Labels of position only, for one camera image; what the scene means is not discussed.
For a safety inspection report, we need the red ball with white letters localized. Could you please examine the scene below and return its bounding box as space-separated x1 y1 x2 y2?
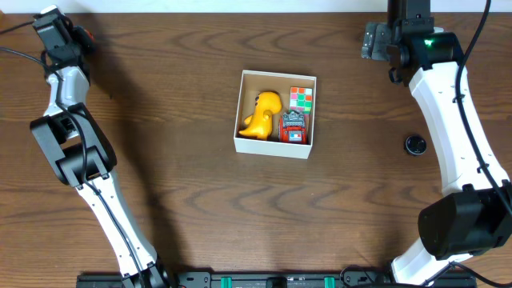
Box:
85 30 95 43

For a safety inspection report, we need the small black round cap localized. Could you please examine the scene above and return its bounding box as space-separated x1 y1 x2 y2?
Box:
404 134 427 156

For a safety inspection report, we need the multicolour puzzle cube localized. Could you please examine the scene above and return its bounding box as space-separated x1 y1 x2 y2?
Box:
289 86 314 115

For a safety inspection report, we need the red grey toy fire truck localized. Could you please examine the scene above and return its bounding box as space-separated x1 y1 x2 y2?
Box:
278 110 307 144

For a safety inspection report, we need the orange toy dinosaur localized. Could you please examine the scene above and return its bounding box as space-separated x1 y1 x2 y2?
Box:
239 91 282 141

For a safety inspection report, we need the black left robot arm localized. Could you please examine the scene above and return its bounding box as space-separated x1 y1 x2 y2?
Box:
30 5 176 287

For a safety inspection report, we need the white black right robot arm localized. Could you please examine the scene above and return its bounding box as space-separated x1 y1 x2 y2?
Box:
386 1 511 286

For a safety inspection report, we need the open cardboard box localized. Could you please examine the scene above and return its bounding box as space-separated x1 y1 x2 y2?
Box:
234 70 317 159

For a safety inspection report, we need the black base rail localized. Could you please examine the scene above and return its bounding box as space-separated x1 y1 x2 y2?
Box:
76 268 478 288

